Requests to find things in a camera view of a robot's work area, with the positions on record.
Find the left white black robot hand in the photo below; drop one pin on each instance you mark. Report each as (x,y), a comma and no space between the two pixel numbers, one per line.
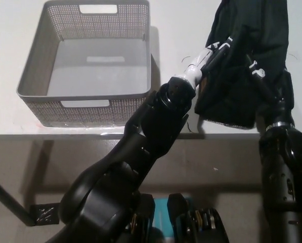
(209,54)

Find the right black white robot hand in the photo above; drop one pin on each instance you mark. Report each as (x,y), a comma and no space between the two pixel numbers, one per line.
(286,101)

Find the dark green lunch bag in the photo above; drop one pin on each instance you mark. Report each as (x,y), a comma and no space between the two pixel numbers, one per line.
(254,30)

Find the thin curved dark thread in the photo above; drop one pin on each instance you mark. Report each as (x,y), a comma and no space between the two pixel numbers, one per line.
(293,55)
(185,58)

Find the short dark thread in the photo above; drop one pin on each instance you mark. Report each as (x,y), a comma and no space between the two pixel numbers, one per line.
(190,127)

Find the grey perforated plastic basket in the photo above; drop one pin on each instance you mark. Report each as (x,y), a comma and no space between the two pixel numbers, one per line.
(90,108)

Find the black teal robot torso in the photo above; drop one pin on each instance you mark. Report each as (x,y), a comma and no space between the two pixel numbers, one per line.
(206,222)

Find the black metal table leg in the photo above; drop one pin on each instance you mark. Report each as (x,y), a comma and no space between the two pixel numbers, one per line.
(9,200)

